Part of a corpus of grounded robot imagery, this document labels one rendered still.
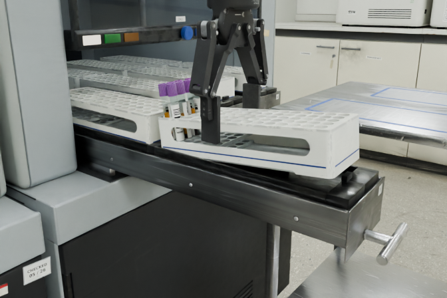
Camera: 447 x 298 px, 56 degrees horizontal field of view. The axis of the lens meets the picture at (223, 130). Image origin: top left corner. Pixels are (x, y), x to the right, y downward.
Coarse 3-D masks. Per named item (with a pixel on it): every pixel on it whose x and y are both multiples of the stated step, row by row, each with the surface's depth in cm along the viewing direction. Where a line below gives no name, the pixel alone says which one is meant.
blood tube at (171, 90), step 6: (168, 84) 65; (174, 84) 65; (168, 90) 65; (174, 90) 65; (174, 96) 66; (174, 102) 66; (174, 108) 66; (174, 114) 66; (180, 132) 67; (180, 138) 67
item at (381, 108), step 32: (320, 96) 105; (352, 96) 105; (384, 96) 105; (416, 96) 105; (384, 128) 79; (416, 128) 78; (352, 256) 133; (320, 288) 118; (352, 288) 118; (384, 288) 118; (416, 288) 118
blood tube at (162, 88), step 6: (162, 84) 66; (162, 90) 66; (162, 96) 67; (168, 96) 67; (162, 102) 67; (168, 102) 67; (168, 108) 67; (168, 114) 67; (174, 132) 68; (174, 138) 68
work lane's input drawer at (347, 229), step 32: (96, 160) 78; (128, 160) 72; (160, 160) 67; (192, 160) 65; (192, 192) 65; (224, 192) 61; (256, 192) 57; (288, 192) 55; (320, 192) 52; (352, 192) 52; (288, 224) 55; (320, 224) 52; (352, 224) 51; (384, 256) 50
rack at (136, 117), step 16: (80, 96) 84; (96, 96) 84; (112, 96) 85; (128, 96) 84; (80, 112) 87; (96, 112) 87; (112, 112) 75; (128, 112) 72; (144, 112) 72; (160, 112) 72; (96, 128) 79; (112, 128) 76; (128, 128) 82; (144, 128) 71
